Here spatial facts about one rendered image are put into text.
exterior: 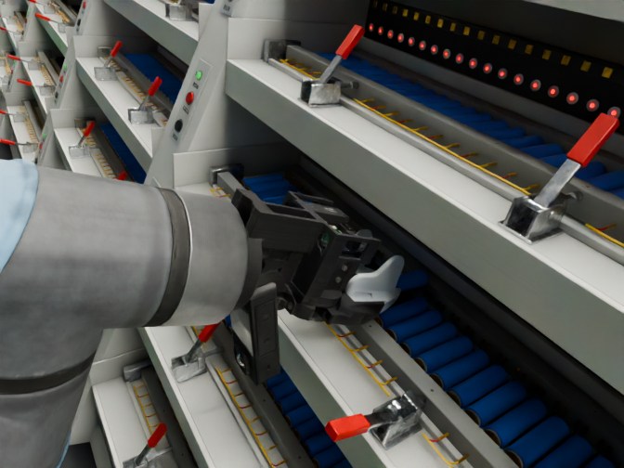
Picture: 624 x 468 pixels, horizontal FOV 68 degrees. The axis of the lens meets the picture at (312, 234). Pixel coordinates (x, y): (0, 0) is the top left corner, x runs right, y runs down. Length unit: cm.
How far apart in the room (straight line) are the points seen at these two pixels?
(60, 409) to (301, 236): 19
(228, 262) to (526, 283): 19
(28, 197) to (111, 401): 64
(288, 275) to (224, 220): 9
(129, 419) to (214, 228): 58
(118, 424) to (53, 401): 52
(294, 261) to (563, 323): 19
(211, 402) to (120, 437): 23
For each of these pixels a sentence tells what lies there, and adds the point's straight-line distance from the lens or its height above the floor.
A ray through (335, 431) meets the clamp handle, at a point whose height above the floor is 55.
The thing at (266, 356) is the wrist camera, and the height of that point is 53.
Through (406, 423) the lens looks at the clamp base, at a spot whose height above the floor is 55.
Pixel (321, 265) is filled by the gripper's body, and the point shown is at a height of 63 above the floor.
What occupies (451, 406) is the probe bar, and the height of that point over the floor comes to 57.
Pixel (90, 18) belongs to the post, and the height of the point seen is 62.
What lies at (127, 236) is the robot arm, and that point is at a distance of 26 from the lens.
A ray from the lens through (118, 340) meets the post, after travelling 83.
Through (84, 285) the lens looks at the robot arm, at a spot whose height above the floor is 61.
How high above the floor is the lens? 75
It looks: 17 degrees down
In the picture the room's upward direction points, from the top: 28 degrees clockwise
